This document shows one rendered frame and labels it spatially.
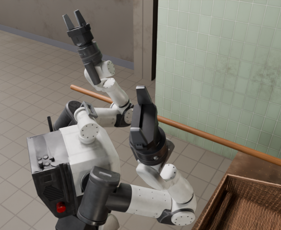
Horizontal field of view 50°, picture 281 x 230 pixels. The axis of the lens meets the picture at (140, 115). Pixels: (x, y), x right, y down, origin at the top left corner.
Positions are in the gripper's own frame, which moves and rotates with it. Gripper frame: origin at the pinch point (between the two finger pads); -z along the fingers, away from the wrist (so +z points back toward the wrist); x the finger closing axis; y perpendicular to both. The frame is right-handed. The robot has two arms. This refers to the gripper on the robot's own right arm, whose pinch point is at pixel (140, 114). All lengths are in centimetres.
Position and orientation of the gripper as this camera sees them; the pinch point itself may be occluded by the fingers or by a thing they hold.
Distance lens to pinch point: 65.8
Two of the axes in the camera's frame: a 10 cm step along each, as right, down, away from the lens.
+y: 9.8, -0.1, -2.1
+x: 1.0, -8.4, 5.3
